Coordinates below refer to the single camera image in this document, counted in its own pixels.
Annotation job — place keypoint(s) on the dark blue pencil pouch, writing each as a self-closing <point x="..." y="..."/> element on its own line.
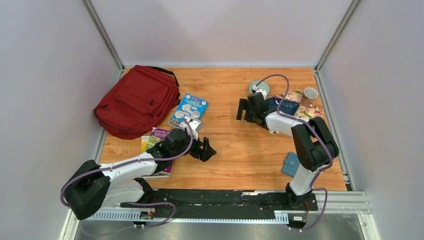
<point x="288" y="107"/>

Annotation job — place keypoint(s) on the blue puzzle box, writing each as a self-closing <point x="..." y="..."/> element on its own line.
<point x="191" y="107"/>

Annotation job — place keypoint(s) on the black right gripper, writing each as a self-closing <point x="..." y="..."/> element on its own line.
<point x="244" y="104"/>

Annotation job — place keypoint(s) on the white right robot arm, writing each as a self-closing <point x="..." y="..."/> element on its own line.
<point x="314" y="144"/>

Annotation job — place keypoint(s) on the green yellow book underneath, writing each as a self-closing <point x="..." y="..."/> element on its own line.
<point x="144" y="143"/>

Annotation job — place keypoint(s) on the pale blue ceramic bowl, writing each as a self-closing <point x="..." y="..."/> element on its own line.
<point x="260" y="84"/>

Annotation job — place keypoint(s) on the teal blue wallet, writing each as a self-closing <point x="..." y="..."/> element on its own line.
<point x="290" y="164"/>

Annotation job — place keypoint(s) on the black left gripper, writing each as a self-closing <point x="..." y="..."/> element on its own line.
<point x="207" y="152"/>

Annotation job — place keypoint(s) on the purple children's book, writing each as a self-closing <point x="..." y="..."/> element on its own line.
<point x="155" y="142"/>

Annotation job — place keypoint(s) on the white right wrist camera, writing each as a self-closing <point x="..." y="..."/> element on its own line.
<point x="262" y="91"/>

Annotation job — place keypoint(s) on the floral rectangular tray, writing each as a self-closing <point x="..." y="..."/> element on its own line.
<point x="302" y="112"/>

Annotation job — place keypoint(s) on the red student backpack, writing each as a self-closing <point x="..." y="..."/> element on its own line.
<point x="139" y="101"/>

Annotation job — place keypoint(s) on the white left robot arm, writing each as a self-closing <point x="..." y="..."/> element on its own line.
<point x="94" y="186"/>

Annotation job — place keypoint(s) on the pink mug white inside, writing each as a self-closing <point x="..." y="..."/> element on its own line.
<point x="309" y="97"/>

